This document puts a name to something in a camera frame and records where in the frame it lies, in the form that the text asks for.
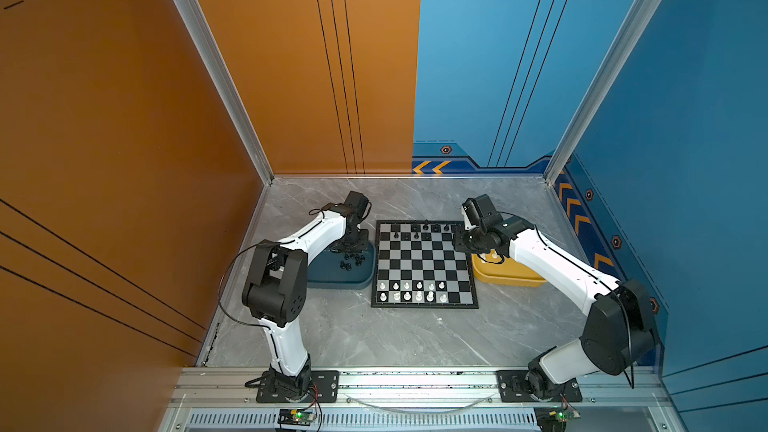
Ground black white chessboard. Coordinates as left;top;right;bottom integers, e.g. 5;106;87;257
371;220;479;310

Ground right circuit board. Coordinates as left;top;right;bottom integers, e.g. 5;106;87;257
534;408;581;432

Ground aluminium mounting rail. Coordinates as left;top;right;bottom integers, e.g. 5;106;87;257
159;366;685;431

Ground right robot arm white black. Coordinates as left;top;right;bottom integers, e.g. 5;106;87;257
454;194;662;401

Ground yellow plastic tray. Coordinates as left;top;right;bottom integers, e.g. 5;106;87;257
471;250;546;288

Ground white chess pieces row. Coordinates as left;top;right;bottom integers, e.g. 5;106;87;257
373;279;461;305

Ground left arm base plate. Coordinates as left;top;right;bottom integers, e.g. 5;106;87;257
256;370;340;404

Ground teal plastic tray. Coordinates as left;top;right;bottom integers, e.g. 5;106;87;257
308;242;375;290

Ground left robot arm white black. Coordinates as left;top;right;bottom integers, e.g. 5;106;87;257
241;191;370;401

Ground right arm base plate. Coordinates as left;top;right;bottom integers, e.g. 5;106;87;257
495;370;583;403

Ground left green circuit board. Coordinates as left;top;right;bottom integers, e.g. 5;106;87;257
276;408;319;431

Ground black chess pieces on board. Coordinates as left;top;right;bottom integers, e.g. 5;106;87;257
376;221;463;241

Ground black chess pieces in tray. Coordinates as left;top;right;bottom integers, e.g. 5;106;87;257
339;253;367;271

